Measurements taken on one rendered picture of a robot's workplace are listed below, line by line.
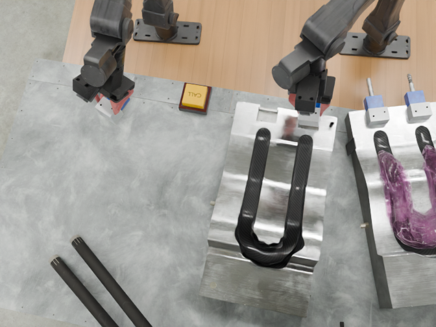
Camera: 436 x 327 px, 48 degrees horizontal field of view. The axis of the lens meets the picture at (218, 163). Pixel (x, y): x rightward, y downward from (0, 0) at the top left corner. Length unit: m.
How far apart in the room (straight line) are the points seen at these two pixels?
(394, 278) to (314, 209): 0.23
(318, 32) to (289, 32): 0.47
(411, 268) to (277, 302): 0.32
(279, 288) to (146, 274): 0.34
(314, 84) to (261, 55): 0.40
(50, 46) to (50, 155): 1.20
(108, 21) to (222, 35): 0.49
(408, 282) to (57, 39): 1.96
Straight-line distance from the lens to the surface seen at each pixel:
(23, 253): 1.40
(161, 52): 1.48
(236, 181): 1.22
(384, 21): 1.32
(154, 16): 1.36
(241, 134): 1.26
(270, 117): 1.30
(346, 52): 1.47
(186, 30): 1.49
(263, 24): 1.51
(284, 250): 1.20
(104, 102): 1.27
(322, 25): 1.03
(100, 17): 1.09
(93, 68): 1.07
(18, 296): 1.40
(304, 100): 1.05
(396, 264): 1.22
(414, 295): 1.22
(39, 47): 2.59
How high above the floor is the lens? 2.07
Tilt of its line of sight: 73 degrees down
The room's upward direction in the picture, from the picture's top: 11 degrees counter-clockwise
